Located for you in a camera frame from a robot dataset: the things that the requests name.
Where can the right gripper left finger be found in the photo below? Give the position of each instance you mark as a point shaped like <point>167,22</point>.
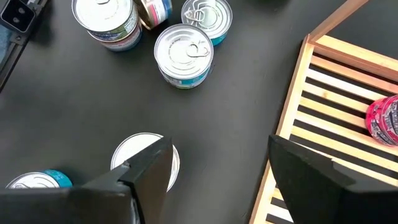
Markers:
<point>149,174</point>

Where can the black power socket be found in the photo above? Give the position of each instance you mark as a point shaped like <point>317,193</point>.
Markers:
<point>17,15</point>

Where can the wooden slatted shelf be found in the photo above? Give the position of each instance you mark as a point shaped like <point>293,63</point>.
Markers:
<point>293,93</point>

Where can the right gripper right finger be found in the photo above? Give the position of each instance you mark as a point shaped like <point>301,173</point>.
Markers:
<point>311,186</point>

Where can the teal label tuna can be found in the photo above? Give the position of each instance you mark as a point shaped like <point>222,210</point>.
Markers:
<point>183,53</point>
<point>37,182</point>
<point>206,18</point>

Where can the green white label tuna can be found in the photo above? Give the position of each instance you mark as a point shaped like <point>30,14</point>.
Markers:
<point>133,149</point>

